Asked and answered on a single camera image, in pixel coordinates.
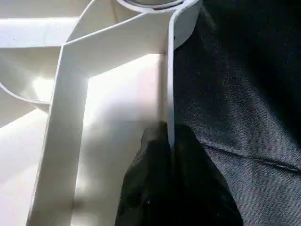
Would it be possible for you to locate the white plastic table top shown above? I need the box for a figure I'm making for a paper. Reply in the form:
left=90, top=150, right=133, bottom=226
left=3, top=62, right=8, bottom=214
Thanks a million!
left=0, top=0, right=203, bottom=226

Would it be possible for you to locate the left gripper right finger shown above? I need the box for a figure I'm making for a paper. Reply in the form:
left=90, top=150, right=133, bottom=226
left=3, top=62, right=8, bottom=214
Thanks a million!
left=172, top=123, right=244, bottom=226

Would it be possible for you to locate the white plastic table leg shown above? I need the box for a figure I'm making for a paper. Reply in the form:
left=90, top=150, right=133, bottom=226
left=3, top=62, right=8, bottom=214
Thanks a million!
left=115, top=0, right=191, bottom=12

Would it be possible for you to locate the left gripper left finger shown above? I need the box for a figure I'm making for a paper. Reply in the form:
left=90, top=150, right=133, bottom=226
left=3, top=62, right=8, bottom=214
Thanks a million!
left=114, top=121, right=175, bottom=226

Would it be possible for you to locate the black work mat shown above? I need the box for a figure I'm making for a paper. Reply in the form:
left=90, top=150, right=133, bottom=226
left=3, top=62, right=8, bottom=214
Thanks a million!
left=172, top=0, right=301, bottom=226

